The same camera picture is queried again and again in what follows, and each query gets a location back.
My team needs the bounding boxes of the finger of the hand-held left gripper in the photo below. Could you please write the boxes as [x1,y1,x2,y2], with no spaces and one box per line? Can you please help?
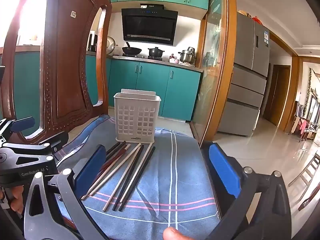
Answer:
[0,131,69,188]
[0,116,35,137]

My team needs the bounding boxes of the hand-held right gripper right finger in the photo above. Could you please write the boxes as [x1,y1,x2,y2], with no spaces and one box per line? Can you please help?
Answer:
[200,141,293,240]

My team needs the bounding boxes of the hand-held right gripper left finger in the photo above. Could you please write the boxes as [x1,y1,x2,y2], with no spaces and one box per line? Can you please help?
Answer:
[24,144,110,240]

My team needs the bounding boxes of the red-brown chopstick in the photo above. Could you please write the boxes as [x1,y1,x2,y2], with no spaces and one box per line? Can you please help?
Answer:
[101,146,128,173]
[100,150,129,178]

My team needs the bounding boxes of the grey and black chopstick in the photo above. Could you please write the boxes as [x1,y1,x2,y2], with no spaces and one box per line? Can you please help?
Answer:
[118,147,155,211]

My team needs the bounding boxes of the white plastic utensil basket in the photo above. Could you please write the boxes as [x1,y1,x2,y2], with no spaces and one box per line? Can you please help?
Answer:
[113,89,162,143]

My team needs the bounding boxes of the person's left hand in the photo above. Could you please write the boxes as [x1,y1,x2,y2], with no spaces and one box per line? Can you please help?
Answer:
[5,184,25,215]

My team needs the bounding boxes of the person's right hand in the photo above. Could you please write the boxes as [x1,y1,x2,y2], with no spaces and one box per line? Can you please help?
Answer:
[162,227,192,240]

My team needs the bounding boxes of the beige chopstick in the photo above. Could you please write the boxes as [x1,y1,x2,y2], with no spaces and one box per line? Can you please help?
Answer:
[86,144,142,198]
[102,149,140,211]
[81,144,132,200]

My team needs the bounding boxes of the blue plaid cloth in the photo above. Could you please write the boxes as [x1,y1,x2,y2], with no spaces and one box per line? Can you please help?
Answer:
[54,115,222,240]

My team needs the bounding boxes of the carved wooden chair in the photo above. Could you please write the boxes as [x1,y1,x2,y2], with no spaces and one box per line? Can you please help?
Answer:
[0,0,113,145]

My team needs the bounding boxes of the slatted wooden chair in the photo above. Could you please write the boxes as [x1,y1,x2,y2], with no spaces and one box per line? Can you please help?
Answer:
[287,152,320,212]

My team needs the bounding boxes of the brown wooden door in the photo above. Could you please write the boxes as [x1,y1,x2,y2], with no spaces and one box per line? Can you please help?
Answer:
[262,64,292,127]

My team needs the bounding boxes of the grey refrigerator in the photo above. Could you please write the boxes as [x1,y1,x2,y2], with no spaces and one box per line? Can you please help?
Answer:
[217,10,272,138]

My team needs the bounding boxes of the wood framed glass sliding door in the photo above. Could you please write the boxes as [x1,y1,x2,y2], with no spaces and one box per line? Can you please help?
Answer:
[191,0,237,148]

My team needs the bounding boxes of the teal lower cabinets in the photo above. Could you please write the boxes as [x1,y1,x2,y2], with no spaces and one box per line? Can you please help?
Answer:
[14,51,204,122]

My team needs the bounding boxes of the black thermos jug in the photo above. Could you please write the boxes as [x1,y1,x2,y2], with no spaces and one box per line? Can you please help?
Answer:
[87,31,98,53]

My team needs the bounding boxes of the silver pan lid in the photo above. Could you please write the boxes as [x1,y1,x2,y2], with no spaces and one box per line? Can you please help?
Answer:
[107,36,117,55]

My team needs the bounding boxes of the stainless steel pot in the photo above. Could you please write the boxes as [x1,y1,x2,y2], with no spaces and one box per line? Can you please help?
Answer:
[178,47,197,63]

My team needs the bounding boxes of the black wok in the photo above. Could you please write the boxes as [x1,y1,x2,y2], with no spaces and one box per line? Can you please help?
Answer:
[122,42,142,55]

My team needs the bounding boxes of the black cooking pot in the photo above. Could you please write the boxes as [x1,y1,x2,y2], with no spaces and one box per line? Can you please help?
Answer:
[147,47,165,58]

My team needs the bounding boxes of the black range hood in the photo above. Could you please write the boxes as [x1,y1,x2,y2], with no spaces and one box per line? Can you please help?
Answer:
[121,4,179,47]

